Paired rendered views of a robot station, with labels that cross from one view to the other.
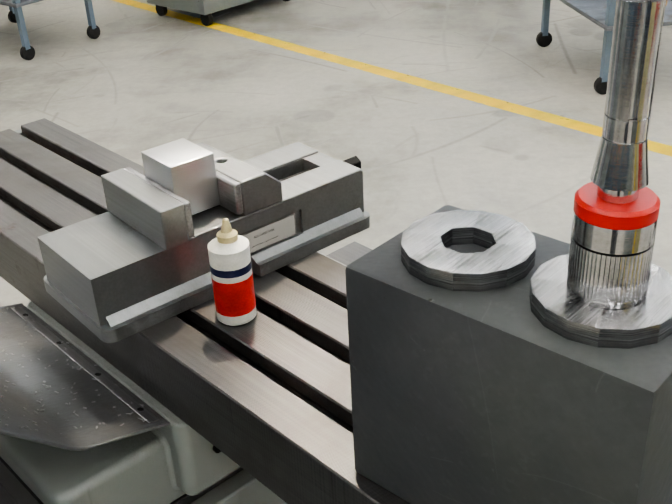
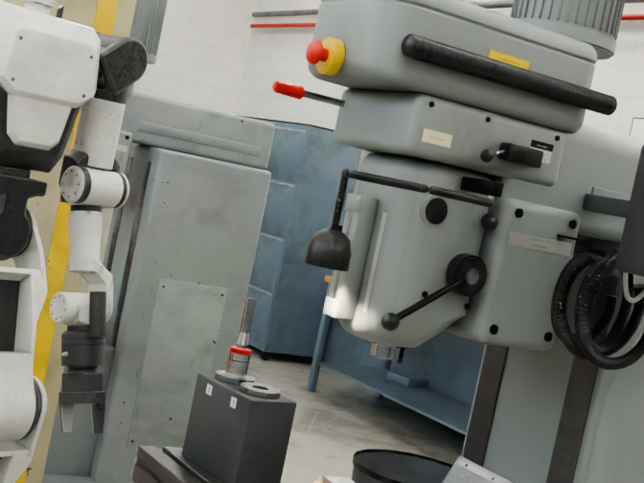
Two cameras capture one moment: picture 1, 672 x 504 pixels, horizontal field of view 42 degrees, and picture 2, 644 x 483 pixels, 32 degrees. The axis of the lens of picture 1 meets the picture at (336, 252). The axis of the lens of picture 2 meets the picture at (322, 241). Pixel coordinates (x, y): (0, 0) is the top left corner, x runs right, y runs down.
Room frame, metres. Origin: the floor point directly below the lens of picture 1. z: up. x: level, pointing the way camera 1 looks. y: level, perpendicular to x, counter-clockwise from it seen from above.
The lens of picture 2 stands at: (2.81, 0.35, 1.56)
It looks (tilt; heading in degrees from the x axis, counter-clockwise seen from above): 3 degrees down; 189
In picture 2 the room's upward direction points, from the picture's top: 12 degrees clockwise
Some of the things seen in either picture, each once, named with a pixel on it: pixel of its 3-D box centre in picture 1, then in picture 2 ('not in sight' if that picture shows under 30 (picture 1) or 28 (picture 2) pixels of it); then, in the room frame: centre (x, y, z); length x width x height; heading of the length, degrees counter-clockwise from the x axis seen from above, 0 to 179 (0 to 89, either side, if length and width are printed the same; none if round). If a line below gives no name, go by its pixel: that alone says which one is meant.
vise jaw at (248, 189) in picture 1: (226, 176); not in sight; (0.89, 0.12, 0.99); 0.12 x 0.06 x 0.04; 39
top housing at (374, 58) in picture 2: not in sight; (452, 60); (0.87, 0.19, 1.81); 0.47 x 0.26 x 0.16; 132
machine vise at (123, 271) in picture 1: (210, 212); not in sight; (0.87, 0.14, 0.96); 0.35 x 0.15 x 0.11; 129
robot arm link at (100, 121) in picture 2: not in sight; (97, 151); (0.57, -0.53, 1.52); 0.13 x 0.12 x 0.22; 149
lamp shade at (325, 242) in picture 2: not in sight; (330, 247); (1.05, 0.08, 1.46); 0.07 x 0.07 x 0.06
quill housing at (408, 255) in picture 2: not in sight; (407, 251); (0.88, 0.19, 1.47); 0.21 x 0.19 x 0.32; 42
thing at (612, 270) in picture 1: (610, 250); (238, 363); (0.45, -0.16, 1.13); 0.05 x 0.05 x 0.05
